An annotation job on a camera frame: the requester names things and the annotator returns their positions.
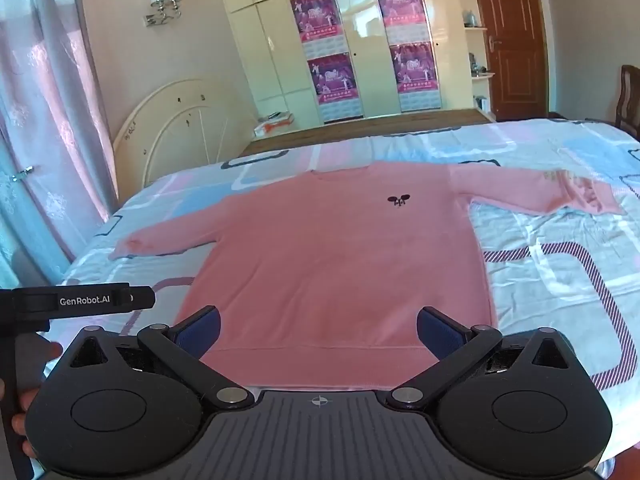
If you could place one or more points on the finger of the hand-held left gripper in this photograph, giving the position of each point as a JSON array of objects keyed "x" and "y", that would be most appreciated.
[{"x": 142, "y": 297}]

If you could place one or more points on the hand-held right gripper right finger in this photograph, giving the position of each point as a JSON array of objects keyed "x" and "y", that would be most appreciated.
[{"x": 440, "y": 332}]

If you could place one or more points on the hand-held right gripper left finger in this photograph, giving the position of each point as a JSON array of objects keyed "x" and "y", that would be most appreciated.
[{"x": 200, "y": 332}]

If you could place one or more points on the pink sweater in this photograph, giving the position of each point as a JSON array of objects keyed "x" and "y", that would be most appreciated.
[{"x": 325, "y": 260}]

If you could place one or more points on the person's left hand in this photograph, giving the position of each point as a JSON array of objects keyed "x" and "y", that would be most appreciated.
[{"x": 42, "y": 351}]

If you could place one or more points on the patterned bedsheet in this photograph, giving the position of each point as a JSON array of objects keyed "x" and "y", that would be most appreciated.
[{"x": 550, "y": 270}]

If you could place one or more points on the curtain tieback hook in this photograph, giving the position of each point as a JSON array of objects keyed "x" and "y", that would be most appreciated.
[{"x": 24, "y": 172}]

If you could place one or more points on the blue curtain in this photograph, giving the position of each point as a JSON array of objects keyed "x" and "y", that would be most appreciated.
[{"x": 20, "y": 160}]

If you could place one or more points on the cream curved headboard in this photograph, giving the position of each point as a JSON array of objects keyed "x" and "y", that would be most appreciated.
[{"x": 170, "y": 130}]

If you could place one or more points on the pink curtain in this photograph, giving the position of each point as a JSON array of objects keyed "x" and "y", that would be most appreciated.
[{"x": 70, "y": 110}]

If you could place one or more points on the wooden bed board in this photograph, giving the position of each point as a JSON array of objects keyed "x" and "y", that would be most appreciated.
[{"x": 375, "y": 127}]

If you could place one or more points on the cream wardrobe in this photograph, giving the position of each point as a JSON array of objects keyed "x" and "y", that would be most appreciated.
[{"x": 270, "y": 35}]

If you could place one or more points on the wooden chair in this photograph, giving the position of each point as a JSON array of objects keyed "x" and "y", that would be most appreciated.
[{"x": 627, "y": 95}]

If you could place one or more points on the white corner shelf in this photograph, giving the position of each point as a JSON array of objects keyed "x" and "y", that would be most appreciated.
[{"x": 477, "y": 30}]

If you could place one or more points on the brown wooden door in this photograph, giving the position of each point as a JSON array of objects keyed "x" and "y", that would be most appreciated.
[{"x": 515, "y": 35}]

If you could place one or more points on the purple wall poster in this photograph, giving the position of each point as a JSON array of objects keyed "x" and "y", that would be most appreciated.
[
  {"x": 316, "y": 20},
  {"x": 401, "y": 7},
  {"x": 334, "y": 85},
  {"x": 415, "y": 75}
]

